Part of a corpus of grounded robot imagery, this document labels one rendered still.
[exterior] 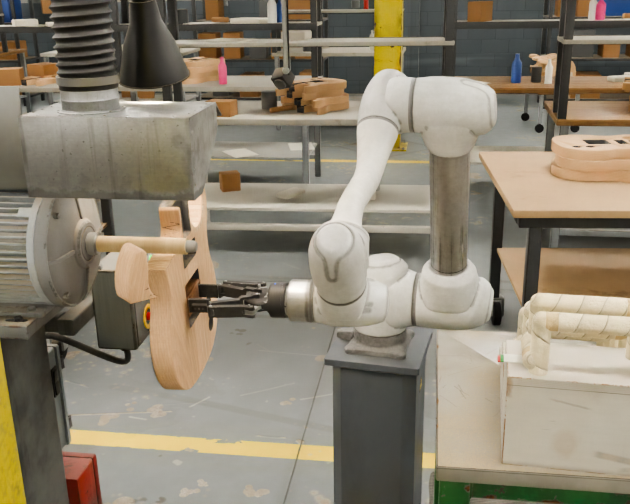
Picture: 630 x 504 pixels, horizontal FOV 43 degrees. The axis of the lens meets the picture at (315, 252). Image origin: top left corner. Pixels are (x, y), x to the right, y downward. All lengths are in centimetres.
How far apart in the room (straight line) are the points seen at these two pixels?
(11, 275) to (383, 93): 94
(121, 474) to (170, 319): 163
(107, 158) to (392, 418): 129
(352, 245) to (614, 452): 57
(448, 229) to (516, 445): 80
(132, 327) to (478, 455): 85
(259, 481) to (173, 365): 147
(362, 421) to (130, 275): 115
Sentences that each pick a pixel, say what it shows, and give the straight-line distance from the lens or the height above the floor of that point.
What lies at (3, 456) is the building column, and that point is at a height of 138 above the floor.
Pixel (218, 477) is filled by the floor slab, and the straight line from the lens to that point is 309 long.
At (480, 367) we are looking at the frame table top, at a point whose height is 93.
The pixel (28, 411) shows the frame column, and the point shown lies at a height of 87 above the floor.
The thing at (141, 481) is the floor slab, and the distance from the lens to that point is 312.
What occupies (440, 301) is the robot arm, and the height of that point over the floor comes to 89.
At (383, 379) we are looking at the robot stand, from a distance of 232.
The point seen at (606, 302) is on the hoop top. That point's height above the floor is 121.
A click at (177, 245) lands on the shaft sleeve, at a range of 157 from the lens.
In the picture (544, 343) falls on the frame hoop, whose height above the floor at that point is 116.
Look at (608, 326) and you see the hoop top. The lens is 138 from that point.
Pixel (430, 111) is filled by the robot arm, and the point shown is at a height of 144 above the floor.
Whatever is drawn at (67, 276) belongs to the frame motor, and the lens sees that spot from 160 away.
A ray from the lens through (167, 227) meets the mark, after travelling 166.
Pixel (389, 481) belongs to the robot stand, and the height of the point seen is 31.
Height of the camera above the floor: 175
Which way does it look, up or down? 19 degrees down
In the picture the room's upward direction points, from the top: 1 degrees counter-clockwise
